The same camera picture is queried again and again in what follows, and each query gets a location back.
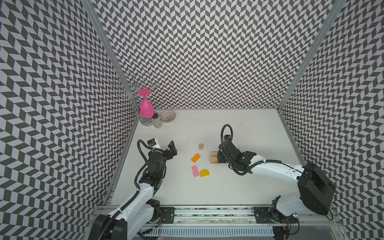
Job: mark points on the small striped bowl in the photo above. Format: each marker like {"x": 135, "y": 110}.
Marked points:
{"x": 168, "y": 116}

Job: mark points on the yellow house-shaped block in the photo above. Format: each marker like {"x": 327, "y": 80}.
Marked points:
{"x": 204, "y": 173}

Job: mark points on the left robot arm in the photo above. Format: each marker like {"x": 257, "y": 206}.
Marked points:
{"x": 139, "y": 214}

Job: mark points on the engraved natural wood block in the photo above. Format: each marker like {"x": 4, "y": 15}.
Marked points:
{"x": 213, "y": 160}

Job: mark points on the glass spice jar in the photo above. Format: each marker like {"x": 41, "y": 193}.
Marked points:
{"x": 157, "y": 121}

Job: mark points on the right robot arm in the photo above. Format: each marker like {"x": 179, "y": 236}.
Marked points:
{"x": 314, "y": 190}

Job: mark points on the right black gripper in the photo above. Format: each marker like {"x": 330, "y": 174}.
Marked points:
{"x": 222, "y": 154}

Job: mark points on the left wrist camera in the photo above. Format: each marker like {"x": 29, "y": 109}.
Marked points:
{"x": 153, "y": 144}

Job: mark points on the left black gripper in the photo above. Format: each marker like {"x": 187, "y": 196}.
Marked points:
{"x": 172, "y": 148}

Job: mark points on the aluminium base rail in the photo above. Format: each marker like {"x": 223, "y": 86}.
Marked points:
{"x": 240, "y": 215}

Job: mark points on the pink plastic wine glass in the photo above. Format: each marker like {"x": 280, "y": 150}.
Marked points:
{"x": 146, "y": 107}

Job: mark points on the pink rectangular block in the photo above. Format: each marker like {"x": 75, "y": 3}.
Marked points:
{"x": 195, "y": 171}

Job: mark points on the orange rectangular block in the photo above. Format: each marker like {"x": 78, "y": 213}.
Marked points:
{"x": 195, "y": 158}

